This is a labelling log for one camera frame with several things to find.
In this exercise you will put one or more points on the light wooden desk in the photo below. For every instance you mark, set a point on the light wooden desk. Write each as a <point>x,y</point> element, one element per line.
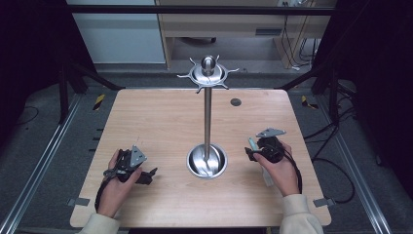
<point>220,24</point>

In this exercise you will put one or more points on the grey metal table bracket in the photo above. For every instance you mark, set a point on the grey metal table bracket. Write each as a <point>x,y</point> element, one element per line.
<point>79,202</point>
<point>324,202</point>

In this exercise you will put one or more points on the stainless steel utensil rack stand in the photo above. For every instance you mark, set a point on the stainless steel utensil rack stand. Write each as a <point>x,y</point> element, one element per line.
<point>207,123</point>

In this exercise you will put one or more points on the yellow black striped tape marker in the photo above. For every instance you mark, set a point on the yellow black striped tape marker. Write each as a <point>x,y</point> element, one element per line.
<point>307,102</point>
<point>99,102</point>

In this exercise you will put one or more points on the black curtain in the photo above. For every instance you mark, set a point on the black curtain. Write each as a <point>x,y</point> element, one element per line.
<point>376,81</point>
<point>29,58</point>

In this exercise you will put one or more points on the person's left hand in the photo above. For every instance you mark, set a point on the person's left hand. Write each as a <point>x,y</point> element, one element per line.
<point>115,195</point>

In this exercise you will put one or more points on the black metal frame strut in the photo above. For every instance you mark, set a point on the black metal frame strut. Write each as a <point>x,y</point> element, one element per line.
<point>332,94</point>
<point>63,94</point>

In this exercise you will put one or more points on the white cabinet panel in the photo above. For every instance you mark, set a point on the white cabinet panel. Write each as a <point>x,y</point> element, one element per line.
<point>120,39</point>

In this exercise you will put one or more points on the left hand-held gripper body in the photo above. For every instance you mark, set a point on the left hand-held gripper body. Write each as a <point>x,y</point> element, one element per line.
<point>125,165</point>

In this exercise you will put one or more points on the aluminium floor rail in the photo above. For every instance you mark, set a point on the aluminium floor rail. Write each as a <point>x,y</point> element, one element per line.
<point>357,169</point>
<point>39,169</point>

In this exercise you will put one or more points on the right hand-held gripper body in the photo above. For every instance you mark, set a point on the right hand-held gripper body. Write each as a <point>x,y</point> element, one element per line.
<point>272,151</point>

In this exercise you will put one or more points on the dark round table grommet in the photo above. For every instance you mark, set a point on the dark round table grommet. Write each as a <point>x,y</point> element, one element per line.
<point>235,102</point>

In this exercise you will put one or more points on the teal and white utensil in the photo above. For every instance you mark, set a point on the teal and white utensil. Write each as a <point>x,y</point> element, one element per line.
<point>253,144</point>

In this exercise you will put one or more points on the black horizontal frame bar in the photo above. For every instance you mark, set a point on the black horizontal frame bar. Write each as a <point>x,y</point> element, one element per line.
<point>195,9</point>

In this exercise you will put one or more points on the person's right hand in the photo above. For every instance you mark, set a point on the person's right hand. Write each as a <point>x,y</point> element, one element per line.
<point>285,175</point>

